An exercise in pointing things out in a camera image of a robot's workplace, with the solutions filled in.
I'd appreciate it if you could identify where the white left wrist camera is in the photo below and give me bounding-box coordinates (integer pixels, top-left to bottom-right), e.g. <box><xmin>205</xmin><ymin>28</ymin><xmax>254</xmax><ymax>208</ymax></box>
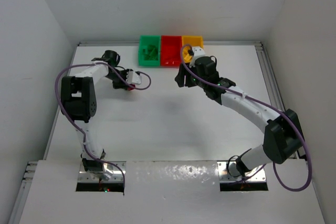
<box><xmin>126</xmin><ymin>70</ymin><xmax>142</xmax><ymax>85</ymax></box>

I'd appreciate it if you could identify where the green lego brick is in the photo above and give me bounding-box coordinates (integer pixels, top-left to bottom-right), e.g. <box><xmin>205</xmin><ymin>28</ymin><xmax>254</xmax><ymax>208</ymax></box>
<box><xmin>141</xmin><ymin>45</ymin><xmax>159</xmax><ymax>61</ymax></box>

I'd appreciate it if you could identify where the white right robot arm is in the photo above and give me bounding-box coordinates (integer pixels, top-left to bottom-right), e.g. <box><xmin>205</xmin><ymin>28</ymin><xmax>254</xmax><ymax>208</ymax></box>
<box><xmin>175</xmin><ymin>56</ymin><xmax>302</xmax><ymax>177</ymax></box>

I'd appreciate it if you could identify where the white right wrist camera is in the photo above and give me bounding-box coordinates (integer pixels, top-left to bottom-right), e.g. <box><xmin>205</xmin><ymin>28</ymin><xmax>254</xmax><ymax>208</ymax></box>
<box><xmin>188</xmin><ymin>46</ymin><xmax>206</xmax><ymax>68</ymax></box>

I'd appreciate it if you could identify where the yellow plastic bin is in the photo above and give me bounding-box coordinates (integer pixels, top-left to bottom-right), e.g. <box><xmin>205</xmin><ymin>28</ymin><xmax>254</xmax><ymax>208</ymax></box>
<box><xmin>182</xmin><ymin>35</ymin><xmax>204</xmax><ymax>63</ymax></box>

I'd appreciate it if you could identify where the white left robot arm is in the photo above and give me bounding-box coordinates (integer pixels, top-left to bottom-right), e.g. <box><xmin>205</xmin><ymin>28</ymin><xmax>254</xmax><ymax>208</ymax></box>
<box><xmin>59</xmin><ymin>50</ymin><xmax>141</xmax><ymax>175</ymax></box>

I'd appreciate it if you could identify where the aluminium frame rail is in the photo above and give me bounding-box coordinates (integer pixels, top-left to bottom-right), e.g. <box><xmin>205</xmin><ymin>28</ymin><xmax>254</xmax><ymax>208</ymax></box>
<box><xmin>256</xmin><ymin>40</ymin><xmax>299</xmax><ymax>159</ymax></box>

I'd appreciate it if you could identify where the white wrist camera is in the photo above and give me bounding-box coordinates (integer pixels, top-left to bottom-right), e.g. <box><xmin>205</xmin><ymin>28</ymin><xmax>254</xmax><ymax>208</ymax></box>
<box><xmin>188</xmin><ymin>46</ymin><xmax>206</xmax><ymax>68</ymax></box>
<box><xmin>126</xmin><ymin>70</ymin><xmax>142</xmax><ymax>85</ymax></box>

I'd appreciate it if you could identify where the red plastic bin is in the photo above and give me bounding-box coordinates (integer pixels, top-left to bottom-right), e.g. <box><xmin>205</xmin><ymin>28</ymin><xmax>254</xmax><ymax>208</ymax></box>
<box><xmin>160</xmin><ymin>36</ymin><xmax>182</xmax><ymax>67</ymax></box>

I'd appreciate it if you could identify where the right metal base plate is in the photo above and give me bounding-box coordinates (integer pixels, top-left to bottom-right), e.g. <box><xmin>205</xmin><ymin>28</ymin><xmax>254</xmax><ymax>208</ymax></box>
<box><xmin>217</xmin><ymin>160</ymin><xmax>267</xmax><ymax>183</ymax></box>

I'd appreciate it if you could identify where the green plastic bin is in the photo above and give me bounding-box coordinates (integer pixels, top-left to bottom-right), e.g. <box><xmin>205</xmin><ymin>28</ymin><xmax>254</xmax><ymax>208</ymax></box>
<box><xmin>138</xmin><ymin>35</ymin><xmax>161</xmax><ymax>67</ymax></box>

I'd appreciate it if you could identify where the lego brick tower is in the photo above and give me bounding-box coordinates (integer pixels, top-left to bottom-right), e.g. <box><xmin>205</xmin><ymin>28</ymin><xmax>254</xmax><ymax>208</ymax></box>
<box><xmin>128</xmin><ymin>84</ymin><xmax>135</xmax><ymax>91</ymax></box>

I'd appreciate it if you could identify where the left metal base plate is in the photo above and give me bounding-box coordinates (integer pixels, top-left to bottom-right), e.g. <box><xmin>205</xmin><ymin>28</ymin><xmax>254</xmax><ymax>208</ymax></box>
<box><xmin>78</xmin><ymin>161</ymin><xmax>126</xmax><ymax>183</ymax></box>

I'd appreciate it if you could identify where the metal base plate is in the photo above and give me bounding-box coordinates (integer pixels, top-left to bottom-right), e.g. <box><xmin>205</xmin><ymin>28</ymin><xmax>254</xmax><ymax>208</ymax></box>
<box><xmin>78</xmin><ymin>161</ymin><xmax>126</xmax><ymax>183</ymax></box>
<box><xmin>217</xmin><ymin>160</ymin><xmax>267</xmax><ymax>183</ymax></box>

